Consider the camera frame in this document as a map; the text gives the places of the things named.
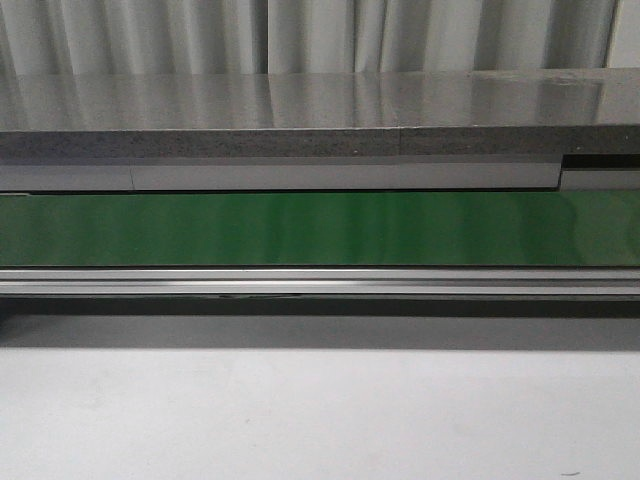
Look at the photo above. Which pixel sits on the grey rear conveyor rail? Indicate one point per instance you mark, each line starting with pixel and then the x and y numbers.
pixel 398 172

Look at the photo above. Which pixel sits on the aluminium front conveyor rail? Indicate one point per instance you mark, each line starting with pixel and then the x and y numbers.
pixel 512 281

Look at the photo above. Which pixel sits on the green conveyor belt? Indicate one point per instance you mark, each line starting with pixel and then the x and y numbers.
pixel 570 228

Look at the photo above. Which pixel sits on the grey pleated curtain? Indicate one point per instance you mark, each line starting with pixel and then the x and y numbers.
pixel 252 37

